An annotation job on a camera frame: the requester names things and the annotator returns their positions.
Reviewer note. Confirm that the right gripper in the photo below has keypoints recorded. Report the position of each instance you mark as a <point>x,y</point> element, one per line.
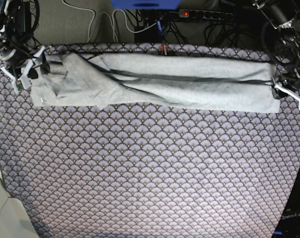
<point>17,67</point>

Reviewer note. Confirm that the light grey T-shirt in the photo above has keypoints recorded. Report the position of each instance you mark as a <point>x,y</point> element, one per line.
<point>200,83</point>

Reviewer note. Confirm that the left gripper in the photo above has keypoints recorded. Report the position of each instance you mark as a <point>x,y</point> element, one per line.
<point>284,86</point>

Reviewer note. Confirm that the blue box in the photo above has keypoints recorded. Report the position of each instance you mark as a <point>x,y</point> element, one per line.
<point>145,4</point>

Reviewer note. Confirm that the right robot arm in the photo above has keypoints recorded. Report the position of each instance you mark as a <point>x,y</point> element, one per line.
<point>19,20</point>

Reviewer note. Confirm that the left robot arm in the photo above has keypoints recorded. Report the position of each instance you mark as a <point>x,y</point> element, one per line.
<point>280,15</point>

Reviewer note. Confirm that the beige plastic bin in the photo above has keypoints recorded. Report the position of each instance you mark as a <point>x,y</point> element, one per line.
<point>14,221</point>

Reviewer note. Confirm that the black box on floor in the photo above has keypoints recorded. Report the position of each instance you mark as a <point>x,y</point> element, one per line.
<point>149,36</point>

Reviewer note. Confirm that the red black table clamp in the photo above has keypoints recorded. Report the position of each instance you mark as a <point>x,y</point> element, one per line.
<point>164,49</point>

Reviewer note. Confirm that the fan patterned tablecloth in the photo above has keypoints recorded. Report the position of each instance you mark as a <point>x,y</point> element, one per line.
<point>142,170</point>

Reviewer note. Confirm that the black OpenArm case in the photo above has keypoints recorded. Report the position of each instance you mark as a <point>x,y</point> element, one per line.
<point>289,224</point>

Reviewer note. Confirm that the black power strip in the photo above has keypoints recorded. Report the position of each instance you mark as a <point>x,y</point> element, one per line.
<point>206,15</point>

